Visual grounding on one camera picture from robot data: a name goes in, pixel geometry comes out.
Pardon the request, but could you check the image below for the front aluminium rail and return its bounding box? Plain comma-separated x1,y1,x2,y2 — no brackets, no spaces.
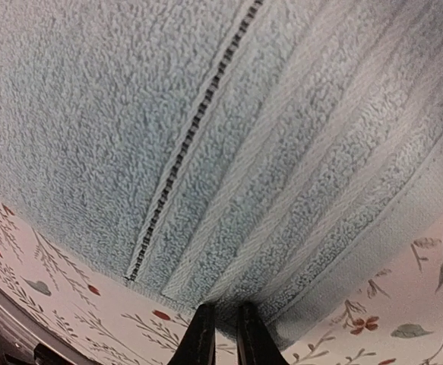
0,289,96,364

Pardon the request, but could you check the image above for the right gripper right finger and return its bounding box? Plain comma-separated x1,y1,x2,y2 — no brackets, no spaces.
236,303,289,365

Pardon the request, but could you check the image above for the light blue towel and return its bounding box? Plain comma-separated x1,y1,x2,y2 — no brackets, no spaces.
0,1,443,348

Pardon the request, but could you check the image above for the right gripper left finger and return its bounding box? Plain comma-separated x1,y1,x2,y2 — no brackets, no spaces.
168,304,216,365

